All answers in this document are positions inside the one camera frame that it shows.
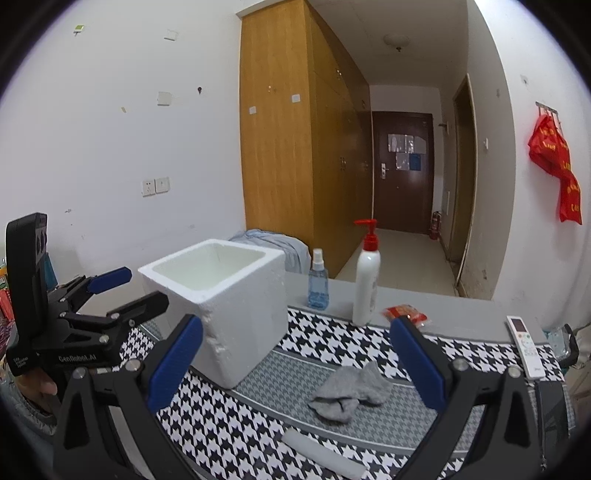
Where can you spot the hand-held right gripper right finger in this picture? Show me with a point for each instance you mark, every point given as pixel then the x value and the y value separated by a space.
pixel 418 364

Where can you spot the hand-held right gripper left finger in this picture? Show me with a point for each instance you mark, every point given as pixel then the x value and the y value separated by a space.
pixel 178 364

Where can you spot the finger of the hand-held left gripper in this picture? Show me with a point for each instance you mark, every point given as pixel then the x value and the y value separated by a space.
pixel 143 305
pixel 111 278

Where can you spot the grey sock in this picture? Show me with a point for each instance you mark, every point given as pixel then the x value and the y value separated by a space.
pixel 351 387

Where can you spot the white foam box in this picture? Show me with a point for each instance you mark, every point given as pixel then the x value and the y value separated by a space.
pixel 249 323

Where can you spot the person's left forearm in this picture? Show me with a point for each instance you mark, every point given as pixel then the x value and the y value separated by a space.
pixel 23 434

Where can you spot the person's left hand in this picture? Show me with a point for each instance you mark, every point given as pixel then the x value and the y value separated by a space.
pixel 39 385

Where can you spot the red snack packet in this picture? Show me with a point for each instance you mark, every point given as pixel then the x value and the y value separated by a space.
pixel 406 314

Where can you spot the white lotion pump bottle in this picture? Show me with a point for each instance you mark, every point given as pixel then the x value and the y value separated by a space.
pixel 367 286

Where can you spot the houndstooth table mat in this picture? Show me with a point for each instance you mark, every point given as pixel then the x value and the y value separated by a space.
pixel 258 438

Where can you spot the white remote control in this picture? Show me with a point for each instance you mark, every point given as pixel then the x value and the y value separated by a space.
pixel 526 346

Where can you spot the clear blue spray bottle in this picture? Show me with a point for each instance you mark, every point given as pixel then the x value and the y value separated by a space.
pixel 318 286

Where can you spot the white foam tube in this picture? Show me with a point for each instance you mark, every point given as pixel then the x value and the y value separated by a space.
pixel 323 454

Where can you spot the red fire extinguisher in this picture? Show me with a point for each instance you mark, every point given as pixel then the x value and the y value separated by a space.
pixel 435 226

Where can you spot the clear plastic packet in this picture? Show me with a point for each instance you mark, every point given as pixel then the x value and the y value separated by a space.
pixel 561 344

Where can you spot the black flat device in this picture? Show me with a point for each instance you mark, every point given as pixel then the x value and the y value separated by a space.
pixel 556 415

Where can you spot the light blue cloth pile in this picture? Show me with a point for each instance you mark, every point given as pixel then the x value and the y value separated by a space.
pixel 286 249

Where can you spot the dark brown entrance door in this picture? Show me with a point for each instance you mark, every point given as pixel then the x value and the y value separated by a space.
pixel 401 198

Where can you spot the paper notices on door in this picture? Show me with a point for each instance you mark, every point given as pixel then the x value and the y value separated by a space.
pixel 406 150

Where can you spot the wooden wardrobe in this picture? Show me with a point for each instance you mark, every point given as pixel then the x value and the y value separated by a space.
pixel 286 138

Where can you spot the red plastic bags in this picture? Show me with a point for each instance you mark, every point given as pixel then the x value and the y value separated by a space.
pixel 554 157

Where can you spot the ceiling lamp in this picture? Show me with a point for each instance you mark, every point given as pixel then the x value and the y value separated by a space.
pixel 397 41

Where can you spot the white wall socket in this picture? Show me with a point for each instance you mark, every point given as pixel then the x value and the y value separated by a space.
pixel 148 188

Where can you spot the white wall switch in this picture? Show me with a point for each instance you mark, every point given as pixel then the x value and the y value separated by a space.
pixel 162 184

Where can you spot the wooden side door frame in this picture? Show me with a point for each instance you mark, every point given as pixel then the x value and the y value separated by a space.
pixel 464 184

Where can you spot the white wall cover plate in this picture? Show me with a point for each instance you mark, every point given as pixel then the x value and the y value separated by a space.
pixel 164 98

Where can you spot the metal wall hook rack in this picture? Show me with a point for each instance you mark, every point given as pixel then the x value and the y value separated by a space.
pixel 547 107

